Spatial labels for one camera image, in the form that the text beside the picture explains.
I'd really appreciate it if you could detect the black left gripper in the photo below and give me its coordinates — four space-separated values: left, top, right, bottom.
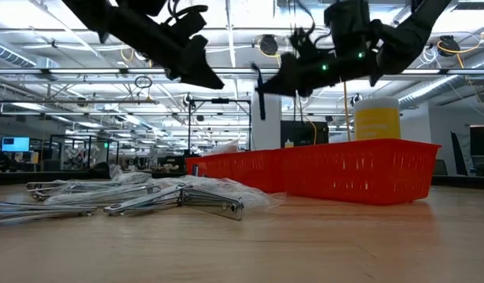
98 7 226 91

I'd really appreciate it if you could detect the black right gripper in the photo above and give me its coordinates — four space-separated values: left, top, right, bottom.
255 37 380 98

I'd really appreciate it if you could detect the white building column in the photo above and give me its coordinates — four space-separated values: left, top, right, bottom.
251 80 282 151

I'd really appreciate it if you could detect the black cabinet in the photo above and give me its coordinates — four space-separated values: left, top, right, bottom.
280 119 330 149

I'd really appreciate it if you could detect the red plastic mesh basket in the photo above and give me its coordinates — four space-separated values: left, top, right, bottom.
283 138 442 207
204 152 239 180
236 149 287 194
185 153 207 178

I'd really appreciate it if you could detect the yellow wipes canister white lid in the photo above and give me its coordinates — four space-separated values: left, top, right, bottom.
353 97 402 142

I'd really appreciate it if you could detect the long ceiling light strip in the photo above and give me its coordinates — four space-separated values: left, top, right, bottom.
0 67 484 76

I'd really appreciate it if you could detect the black slanted panel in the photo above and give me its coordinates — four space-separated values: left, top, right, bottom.
449 130 469 177

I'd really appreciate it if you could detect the blue lit computer monitor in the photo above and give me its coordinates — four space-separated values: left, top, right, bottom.
1 136 31 153

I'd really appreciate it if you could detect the dark computer monitor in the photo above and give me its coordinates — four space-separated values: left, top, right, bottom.
469 124 484 177

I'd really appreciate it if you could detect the black ceiling cable reel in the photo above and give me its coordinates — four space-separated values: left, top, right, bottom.
258 34 280 57
438 35 461 58

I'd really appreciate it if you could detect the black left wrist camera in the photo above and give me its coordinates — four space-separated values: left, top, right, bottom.
163 4 210 39

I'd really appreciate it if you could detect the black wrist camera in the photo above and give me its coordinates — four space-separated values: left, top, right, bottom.
323 0 372 42
163 4 210 39

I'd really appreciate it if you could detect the yellow hanging cable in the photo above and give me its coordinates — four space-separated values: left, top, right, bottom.
342 80 352 142

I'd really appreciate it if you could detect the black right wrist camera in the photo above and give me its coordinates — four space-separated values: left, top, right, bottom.
323 0 372 42

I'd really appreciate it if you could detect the black workcell frame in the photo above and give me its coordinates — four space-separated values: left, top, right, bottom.
49 134 120 172

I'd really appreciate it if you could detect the silver ventilation duct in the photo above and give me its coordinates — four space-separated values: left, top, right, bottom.
0 39 61 71
398 50 484 109

